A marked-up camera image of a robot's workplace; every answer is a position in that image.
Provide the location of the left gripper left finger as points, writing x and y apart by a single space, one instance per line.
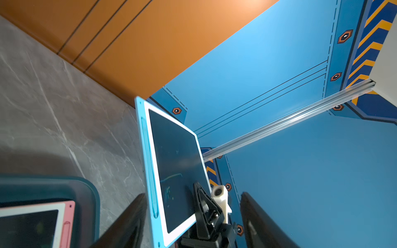
127 231

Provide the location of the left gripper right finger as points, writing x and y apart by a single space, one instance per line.
260 229

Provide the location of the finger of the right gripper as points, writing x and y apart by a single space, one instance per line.
208 214

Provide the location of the light blue writing tablet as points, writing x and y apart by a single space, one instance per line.
172 164

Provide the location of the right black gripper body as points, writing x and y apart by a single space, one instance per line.
224 237

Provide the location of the teal storage box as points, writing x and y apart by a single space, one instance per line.
38 189

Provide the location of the right aluminium corner post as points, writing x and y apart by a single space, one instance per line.
296 117

